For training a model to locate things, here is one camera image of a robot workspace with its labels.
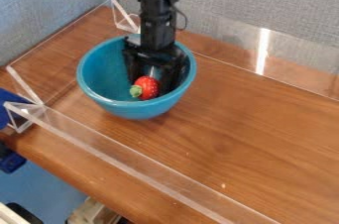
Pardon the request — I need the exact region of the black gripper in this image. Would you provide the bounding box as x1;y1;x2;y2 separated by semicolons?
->
121;13;188;97

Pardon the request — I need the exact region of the red strawberry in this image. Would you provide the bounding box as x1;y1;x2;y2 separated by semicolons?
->
129;76;158;100

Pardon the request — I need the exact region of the blue bowl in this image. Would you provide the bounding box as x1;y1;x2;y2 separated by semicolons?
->
77;35;197;120

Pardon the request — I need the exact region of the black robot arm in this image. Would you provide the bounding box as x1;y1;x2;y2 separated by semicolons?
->
122;0;185;95

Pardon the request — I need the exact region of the clear acrylic barrier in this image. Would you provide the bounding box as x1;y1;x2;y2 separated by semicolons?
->
0;5;339;224

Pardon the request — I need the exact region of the blue clamp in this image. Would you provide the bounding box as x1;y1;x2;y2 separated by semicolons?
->
0;87;30;173

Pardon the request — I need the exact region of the beige object under table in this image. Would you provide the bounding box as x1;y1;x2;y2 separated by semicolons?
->
66;197;121;224

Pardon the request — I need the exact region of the white and black object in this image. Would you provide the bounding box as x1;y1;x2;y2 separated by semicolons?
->
0;202;44;224

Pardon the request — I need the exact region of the black cable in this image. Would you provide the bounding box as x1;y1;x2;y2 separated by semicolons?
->
170;6;189;33

